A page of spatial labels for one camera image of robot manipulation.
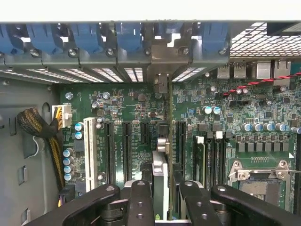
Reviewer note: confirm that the green motherboard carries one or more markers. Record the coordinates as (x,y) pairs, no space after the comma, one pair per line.
(131,106)

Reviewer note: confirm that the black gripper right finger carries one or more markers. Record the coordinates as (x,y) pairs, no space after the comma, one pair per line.
(197,207)

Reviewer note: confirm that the black open PC case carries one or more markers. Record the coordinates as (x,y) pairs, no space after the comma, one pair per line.
(147,35)

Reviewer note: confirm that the thin locking lever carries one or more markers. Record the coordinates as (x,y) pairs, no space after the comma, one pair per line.
(295,171)

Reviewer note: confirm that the perforated silver slot cover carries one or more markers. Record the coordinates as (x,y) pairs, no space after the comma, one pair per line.
(61,60)
(209,60)
(97,60)
(23,60)
(132,58)
(28,75)

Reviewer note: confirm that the short black expansion slot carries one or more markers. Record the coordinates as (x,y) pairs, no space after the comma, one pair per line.
(145,136)

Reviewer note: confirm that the blue slot retention clip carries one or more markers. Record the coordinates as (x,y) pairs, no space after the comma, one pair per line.
(128,37)
(43,37)
(215,37)
(5,40)
(87,37)

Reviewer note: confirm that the white power connector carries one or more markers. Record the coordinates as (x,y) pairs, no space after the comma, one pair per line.
(67,115)

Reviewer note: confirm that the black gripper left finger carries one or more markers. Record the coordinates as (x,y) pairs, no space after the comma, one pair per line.
(141,207)

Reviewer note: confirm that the white expansion slot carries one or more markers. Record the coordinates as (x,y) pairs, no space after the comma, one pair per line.
(90,153)

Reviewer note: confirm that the CPU socket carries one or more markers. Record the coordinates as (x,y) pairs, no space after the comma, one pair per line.
(258,190)

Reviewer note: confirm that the empty black RAM slot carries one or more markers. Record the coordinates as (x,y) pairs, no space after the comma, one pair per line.
(220,162)
(297,183)
(211,162)

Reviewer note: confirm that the silver motherboard port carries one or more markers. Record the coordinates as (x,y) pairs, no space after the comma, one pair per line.
(263,70)
(223,70)
(282,73)
(240,70)

